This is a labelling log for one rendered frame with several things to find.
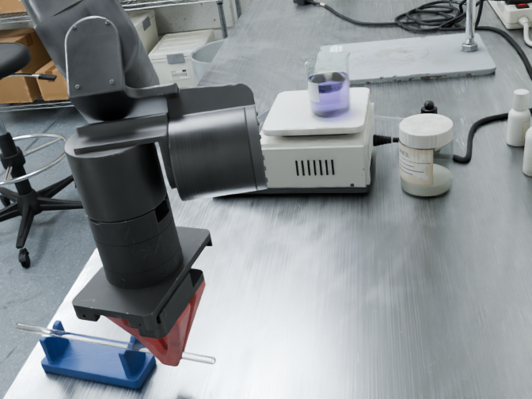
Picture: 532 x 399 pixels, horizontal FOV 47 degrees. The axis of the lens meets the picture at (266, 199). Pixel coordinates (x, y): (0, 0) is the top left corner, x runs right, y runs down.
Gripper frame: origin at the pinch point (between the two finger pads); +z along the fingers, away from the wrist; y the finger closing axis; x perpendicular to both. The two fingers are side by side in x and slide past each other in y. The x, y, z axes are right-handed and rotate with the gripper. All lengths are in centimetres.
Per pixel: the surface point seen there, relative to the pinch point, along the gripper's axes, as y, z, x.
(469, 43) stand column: 79, 1, -18
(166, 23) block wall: 253, 44, 142
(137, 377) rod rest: -1.2, 2.1, 3.0
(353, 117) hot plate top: 33.8, -5.7, -8.0
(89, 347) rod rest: 1.0, 2.1, 9.3
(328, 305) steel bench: 11.4, 3.1, -10.1
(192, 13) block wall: 256, 40, 127
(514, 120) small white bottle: 45, -1, -25
